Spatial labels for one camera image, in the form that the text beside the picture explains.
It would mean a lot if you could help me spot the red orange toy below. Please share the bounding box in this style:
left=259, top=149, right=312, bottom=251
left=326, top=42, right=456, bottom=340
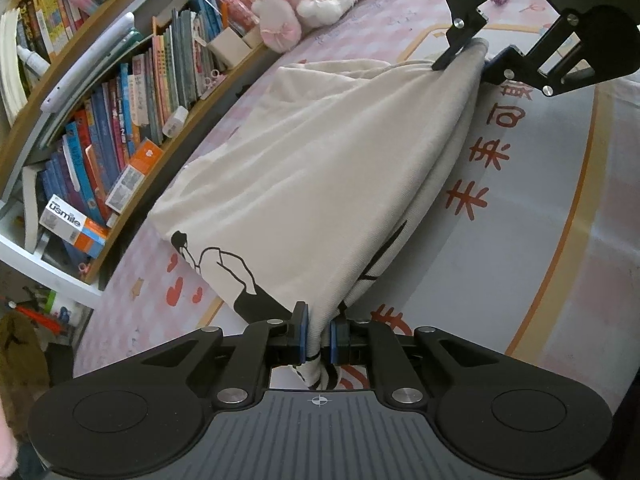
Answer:
left=5, top=297, right=68, bottom=336

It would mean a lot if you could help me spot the white shelf frame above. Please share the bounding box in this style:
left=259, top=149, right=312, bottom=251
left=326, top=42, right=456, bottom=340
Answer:
left=0, top=195, right=106, bottom=297

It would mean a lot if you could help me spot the wooden bookshelf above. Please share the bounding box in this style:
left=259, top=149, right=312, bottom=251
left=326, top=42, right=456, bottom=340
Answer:
left=0, top=0, right=281, bottom=291

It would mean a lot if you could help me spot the row of books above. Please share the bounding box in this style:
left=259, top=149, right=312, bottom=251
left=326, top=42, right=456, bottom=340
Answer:
left=37, top=7, right=221, bottom=226
left=15, top=0, right=136, bottom=61

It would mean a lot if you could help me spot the pink fluffy cloth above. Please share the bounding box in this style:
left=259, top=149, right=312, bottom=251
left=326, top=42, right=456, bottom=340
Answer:
left=0, top=395, right=21, bottom=471

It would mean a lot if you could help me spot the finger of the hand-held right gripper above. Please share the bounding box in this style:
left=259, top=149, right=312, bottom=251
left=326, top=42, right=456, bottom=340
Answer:
left=432, top=0, right=533, bottom=72
left=482, top=9, right=593, bottom=98

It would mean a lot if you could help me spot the white orange toothbrush box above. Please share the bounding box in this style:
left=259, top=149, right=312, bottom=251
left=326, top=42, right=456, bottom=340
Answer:
left=39, top=194, right=112, bottom=260

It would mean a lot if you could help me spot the white spray bottle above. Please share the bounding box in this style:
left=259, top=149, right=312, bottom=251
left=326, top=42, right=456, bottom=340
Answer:
left=15, top=44, right=51, bottom=76

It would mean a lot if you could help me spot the green white box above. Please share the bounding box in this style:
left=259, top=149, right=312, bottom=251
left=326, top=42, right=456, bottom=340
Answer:
left=45, top=287, right=93, bottom=328

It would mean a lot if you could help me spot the cream printed t-shirt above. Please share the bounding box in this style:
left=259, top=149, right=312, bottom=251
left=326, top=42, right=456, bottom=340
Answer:
left=146, top=37, right=488, bottom=391

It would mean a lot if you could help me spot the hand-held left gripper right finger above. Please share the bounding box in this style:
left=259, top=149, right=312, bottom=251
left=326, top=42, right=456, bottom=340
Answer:
left=329, top=317, right=501, bottom=407

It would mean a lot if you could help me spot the beige cardboard box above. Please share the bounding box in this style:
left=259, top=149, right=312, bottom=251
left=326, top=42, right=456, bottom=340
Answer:
left=206, top=27, right=253, bottom=68

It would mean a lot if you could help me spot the pink printed blanket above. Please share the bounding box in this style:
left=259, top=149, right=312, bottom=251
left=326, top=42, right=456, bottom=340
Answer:
left=72, top=0, right=640, bottom=411

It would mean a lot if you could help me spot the brown cloth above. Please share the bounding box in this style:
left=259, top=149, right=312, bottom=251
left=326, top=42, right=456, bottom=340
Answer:
left=0, top=312, right=51, bottom=441

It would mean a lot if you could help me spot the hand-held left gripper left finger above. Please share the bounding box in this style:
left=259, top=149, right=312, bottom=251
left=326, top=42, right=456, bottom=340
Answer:
left=140, top=301, right=309, bottom=407

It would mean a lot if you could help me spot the white bar lamp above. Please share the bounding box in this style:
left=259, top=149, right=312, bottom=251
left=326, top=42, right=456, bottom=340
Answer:
left=40, top=11, right=136, bottom=113

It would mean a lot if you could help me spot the pink transparent case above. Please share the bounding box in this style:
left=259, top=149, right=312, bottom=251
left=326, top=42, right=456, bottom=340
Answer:
left=212, top=0, right=261, bottom=36

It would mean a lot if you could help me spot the orange white carton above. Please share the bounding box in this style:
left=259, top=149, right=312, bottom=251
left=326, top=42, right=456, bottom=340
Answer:
left=105, top=137, right=166, bottom=213

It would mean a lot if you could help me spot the small white bottle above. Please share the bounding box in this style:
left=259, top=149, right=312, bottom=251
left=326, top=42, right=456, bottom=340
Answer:
left=162, top=107, right=190, bottom=138

